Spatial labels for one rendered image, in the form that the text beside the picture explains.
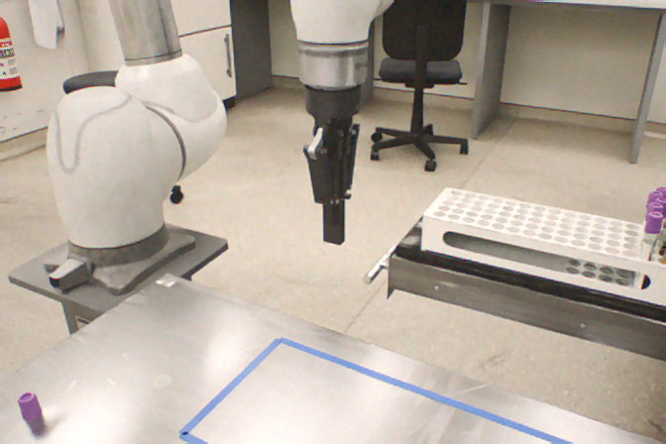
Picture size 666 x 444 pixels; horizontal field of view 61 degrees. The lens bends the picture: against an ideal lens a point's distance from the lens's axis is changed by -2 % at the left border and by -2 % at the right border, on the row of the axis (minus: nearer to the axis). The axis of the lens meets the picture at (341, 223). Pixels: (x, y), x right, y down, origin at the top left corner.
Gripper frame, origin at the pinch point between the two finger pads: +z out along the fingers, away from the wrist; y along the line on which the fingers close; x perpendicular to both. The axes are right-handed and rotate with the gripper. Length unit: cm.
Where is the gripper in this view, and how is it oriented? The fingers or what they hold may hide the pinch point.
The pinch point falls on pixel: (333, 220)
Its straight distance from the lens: 84.5
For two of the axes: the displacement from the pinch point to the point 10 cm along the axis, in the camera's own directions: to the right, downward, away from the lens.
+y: 4.5, -4.0, 8.0
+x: -8.9, -2.0, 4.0
